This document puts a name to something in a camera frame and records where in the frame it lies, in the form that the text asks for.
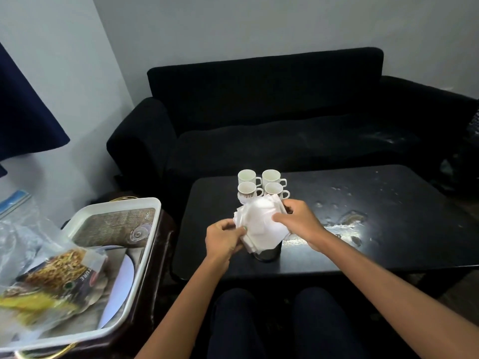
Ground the white tray with printed base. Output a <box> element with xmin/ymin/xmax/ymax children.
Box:
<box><xmin>0</xmin><ymin>197</ymin><xmax>162</xmax><ymax>352</ymax></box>

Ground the black fabric sofa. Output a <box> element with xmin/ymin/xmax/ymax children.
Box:
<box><xmin>106</xmin><ymin>47</ymin><xmax>479</xmax><ymax>221</ymax></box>

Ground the clear zip bag blue seal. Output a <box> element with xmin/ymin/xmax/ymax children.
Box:
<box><xmin>0</xmin><ymin>189</ymin><xmax>109</xmax><ymax>341</ymax></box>

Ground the navy blue curtain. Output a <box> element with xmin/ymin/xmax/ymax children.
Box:
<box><xmin>0</xmin><ymin>42</ymin><xmax>71</xmax><ymax>178</ymax></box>

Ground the patterned white cup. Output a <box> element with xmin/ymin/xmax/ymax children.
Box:
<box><xmin>264</xmin><ymin>182</ymin><xmax>291</xmax><ymax>200</ymax></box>
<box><xmin>237</xmin><ymin>181</ymin><xmax>264</xmax><ymax>205</ymax></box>

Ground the person's left forearm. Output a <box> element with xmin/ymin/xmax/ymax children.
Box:
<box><xmin>134</xmin><ymin>256</ymin><xmax>229</xmax><ymax>359</ymax></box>

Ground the person's left hand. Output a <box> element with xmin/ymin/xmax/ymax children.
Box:
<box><xmin>205</xmin><ymin>218</ymin><xmax>248</xmax><ymax>267</ymax></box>

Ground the person's right hand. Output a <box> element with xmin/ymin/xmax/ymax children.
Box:
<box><xmin>272</xmin><ymin>199</ymin><xmax>331</xmax><ymax>254</ymax></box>

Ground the person's right forearm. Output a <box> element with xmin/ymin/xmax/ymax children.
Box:
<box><xmin>317</xmin><ymin>232</ymin><xmax>479</xmax><ymax>359</ymax></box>

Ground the stack of white napkins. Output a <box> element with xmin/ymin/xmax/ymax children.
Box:
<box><xmin>233</xmin><ymin>194</ymin><xmax>292</xmax><ymax>255</ymax></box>

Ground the plain white cup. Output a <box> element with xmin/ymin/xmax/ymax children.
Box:
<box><xmin>261</xmin><ymin>169</ymin><xmax>288</xmax><ymax>189</ymax></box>
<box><xmin>238</xmin><ymin>169</ymin><xmax>262</xmax><ymax>185</ymax></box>

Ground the black mug with tissue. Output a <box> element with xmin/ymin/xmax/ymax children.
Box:
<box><xmin>243</xmin><ymin>205</ymin><xmax>294</xmax><ymax>263</ymax></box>

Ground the black table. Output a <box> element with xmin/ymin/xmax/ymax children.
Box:
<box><xmin>172</xmin><ymin>164</ymin><xmax>479</xmax><ymax>283</ymax></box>

